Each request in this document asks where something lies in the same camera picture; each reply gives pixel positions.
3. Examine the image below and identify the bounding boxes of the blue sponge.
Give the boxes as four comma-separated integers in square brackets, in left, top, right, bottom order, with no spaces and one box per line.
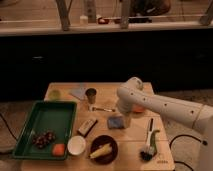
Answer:
[107,116,125,129]

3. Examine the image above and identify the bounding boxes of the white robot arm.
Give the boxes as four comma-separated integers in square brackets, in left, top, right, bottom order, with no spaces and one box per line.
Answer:
[117,77,213,171]

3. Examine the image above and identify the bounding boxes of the orange bowl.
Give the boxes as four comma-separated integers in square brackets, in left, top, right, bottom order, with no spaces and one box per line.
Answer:
[132,106,145,114]

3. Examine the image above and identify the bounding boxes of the yellow corn cob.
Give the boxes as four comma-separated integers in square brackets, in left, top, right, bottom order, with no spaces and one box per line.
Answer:
[89,144,112,159]

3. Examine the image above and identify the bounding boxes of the dark brown plate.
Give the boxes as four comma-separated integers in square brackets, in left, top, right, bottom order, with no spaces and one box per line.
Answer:
[89,135,118,164]

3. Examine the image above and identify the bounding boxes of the black board eraser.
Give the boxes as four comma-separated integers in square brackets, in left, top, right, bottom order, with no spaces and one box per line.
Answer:
[77,118,98,137]

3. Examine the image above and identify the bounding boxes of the dark metal cup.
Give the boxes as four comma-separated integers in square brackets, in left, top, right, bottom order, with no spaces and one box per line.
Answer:
[85,88,97,104]

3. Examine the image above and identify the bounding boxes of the grey folded cloth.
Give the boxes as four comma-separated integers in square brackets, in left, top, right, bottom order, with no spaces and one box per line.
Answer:
[69,88,85,100]

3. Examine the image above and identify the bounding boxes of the white cup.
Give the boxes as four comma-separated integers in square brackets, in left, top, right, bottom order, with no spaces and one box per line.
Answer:
[67,136,86,156]

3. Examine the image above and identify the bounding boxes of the green plastic tray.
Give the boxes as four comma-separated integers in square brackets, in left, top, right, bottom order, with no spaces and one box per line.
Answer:
[12,101,77,160]

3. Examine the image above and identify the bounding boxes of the orange fruit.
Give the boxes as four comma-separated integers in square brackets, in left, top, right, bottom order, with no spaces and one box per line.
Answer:
[52,143,65,156]

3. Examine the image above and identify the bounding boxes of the yellow-green small bowl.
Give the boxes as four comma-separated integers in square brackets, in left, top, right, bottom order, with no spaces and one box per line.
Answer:
[48,90,61,101]

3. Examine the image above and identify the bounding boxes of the dark grape bunch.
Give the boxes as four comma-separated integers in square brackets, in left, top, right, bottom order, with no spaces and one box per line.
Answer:
[32,132,56,149]

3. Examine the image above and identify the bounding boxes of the green handled dish brush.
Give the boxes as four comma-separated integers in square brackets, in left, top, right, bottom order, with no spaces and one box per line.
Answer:
[140,118,159,162]

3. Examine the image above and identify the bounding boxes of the black cable right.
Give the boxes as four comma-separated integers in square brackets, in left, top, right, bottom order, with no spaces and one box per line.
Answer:
[169,133,208,171]

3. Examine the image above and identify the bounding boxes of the black cable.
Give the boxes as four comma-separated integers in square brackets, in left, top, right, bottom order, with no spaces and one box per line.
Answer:
[169,133,208,171]
[0,112,18,155]

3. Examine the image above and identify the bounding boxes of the black cable left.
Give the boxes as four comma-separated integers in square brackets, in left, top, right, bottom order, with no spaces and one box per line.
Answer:
[0,112,18,155]

